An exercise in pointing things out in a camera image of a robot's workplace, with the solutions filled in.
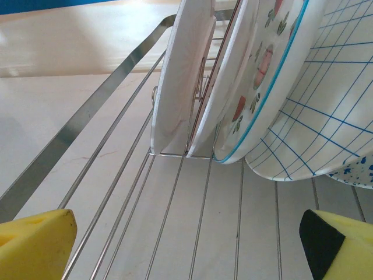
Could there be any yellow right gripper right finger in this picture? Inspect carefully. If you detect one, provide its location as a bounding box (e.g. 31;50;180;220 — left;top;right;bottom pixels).
299;209;373;280

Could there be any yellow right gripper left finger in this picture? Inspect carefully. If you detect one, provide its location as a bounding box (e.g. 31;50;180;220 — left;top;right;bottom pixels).
0;208;79;280

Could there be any blue speckled white plate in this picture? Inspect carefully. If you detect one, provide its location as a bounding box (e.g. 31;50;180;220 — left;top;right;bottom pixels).
325;154;373;190

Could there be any white blue grid plate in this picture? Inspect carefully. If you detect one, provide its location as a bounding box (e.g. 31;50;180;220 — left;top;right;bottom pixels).
244;0;373;183

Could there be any strawberry print teal rimmed plate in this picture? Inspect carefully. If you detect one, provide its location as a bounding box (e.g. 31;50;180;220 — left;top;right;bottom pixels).
212;0;311;164

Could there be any white plate thin red rim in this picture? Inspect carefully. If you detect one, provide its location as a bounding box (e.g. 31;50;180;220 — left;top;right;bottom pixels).
185;0;262;160

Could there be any green rimmed lettered plate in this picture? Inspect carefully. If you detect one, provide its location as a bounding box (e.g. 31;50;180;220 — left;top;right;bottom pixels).
150;0;218;155

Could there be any metal wire dish rack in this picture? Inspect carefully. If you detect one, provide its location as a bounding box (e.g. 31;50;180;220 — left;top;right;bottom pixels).
0;8;368;280

